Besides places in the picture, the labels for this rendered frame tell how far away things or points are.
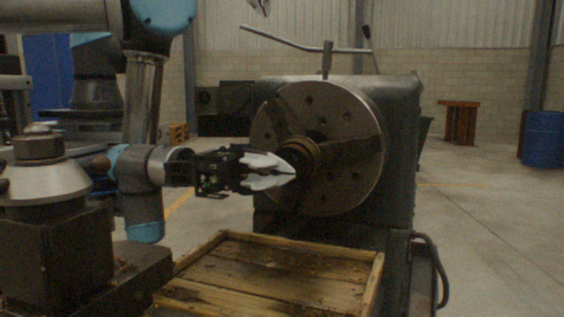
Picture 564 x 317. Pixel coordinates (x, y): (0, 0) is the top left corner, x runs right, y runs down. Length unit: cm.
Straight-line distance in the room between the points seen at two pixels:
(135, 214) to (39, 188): 39
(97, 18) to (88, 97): 50
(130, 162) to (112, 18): 24
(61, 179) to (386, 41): 1101
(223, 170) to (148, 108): 30
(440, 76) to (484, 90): 132
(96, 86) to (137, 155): 51
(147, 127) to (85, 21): 25
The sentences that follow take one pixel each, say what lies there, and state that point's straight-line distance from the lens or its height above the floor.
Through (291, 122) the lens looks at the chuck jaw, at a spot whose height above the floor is 115.
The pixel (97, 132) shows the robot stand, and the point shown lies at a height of 110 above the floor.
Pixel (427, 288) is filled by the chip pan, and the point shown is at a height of 54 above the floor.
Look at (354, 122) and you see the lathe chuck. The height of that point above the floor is 115.
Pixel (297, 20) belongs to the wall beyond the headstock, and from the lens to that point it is 1112.
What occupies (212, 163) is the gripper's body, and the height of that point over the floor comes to 110.
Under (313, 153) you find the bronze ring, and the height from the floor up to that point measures 110.
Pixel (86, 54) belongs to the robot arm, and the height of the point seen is 131.
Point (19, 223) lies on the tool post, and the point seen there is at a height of 110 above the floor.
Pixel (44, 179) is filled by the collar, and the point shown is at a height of 114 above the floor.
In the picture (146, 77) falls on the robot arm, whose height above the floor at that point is 124.
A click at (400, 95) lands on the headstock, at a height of 120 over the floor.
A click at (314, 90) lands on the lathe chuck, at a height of 121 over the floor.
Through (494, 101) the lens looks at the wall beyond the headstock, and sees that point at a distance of 1210.
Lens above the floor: 121
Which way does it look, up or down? 11 degrees down
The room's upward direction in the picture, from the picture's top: straight up
